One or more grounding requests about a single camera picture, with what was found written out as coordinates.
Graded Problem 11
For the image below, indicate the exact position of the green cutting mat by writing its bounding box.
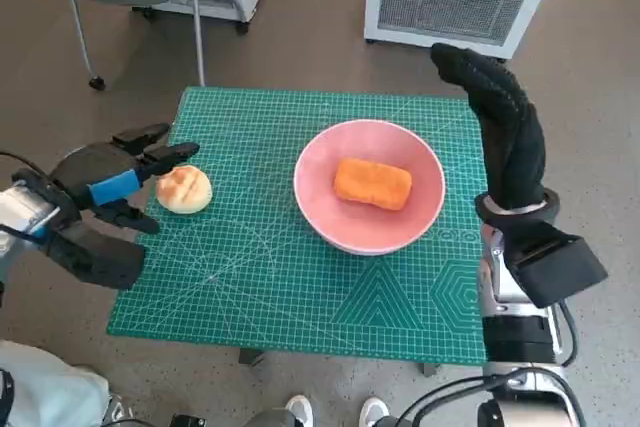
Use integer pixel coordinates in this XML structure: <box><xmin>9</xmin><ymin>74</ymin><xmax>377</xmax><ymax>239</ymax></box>
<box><xmin>106</xmin><ymin>86</ymin><xmax>489</xmax><ymax>366</ymax></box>

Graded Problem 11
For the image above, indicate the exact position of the oblong orange toy bread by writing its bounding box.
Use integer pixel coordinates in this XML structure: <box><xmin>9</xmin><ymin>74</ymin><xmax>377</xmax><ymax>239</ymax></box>
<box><xmin>333</xmin><ymin>157</ymin><xmax>414</xmax><ymax>212</ymax></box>

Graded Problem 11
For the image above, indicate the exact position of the pink bowl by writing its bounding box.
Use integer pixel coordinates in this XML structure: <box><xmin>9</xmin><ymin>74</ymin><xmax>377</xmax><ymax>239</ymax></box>
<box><xmin>293</xmin><ymin>119</ymin><xmax>447</xmax><ymax>257</ymax></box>

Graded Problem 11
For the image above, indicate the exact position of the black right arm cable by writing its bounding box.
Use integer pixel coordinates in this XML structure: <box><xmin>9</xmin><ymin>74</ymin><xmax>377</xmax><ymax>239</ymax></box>
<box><xmin>394</xmin><ymin>296</ymin><xmax>586</xmax><ymax>427</ymax></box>

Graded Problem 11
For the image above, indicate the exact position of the right robot hand black glove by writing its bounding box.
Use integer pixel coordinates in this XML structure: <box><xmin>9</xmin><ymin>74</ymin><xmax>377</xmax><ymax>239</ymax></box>
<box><xmin>430</xmin><ymin>42</ymin><xmax>547</xmax><ymax>211</ymax></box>

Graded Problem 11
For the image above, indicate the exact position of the round toy bread bun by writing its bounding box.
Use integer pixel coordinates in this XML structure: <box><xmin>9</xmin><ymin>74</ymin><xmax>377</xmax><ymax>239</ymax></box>
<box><xmin>155</xmin><ymin>164</ymin><xmax>213</xmax><ymax>215</ymax></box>

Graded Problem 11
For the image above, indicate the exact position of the person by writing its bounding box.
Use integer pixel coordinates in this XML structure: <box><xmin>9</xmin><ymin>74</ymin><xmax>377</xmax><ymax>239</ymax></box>
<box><xmin>0</xmin><ymin>339</ymin><xmax>126</xmax><ymax>427</ymax></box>

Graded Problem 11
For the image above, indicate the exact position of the left robot hand blue tape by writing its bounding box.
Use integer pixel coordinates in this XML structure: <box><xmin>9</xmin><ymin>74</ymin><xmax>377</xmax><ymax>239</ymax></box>
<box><xmin>49</xmin><ymin>122</ymin><xmax>201</xmax><ymax>235</ymax></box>

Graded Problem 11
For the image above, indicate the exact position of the right black wrist camera box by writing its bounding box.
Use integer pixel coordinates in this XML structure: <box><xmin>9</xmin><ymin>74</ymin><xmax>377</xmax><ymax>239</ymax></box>
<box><xmin>504</xmin><ymin>224</ymin><xmax>610</xmax><ymax>308</ymax></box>

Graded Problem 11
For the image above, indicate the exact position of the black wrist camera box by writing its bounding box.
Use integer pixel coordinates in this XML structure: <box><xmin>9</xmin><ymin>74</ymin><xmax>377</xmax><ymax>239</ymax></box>
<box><xmin>42</xmin><ymin>226</ymin><xmax>146</xmax><ymax>291</ymax></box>
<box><xmin>504</xmin><ymin>224</ymin><xmax>610</xmax><ymax>308</ymax></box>

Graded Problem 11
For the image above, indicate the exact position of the left black wrist camera box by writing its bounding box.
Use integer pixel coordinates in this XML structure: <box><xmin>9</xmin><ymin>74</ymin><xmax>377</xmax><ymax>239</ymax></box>
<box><xmin>42</xmin><ymin>226</ymin><xmax>146</xmax><ymax>291</ymax></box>

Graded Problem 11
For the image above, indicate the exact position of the silver metal pole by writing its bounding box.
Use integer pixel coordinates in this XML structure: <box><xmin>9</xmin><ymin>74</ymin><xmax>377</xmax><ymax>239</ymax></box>
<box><xmin>187</xmin><ymin>0</ymin><xmax>207</xmax><ymax>87</ymax></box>

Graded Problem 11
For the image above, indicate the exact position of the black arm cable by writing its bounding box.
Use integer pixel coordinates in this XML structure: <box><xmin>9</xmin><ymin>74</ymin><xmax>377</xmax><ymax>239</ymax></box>
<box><xmin>394</xmin><ymin>296</ymin><xmax>586</xmax><ymax>427</ymax></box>
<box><xmin>0</xmin><ymin>150</ymin><xmax>51</xmax><ymax>183</ymax></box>

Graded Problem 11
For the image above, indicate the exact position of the white shoe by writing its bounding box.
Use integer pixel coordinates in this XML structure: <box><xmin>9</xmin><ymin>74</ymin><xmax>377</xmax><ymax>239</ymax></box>
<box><xmin>284</xmin><ymin>393</ymin><xmax>315</xmax><ymax>427</ymax></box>
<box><xmin>359</xmin><ymin>395</ymin><xmax>386</xmax><ymax>427</ymax></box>

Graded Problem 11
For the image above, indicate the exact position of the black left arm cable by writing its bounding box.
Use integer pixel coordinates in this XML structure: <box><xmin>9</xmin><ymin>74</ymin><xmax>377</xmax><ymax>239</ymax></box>
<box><xmin>0</xmin><ymin>150</ymin><xmax>51</xmax><ymax>183</ymax></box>

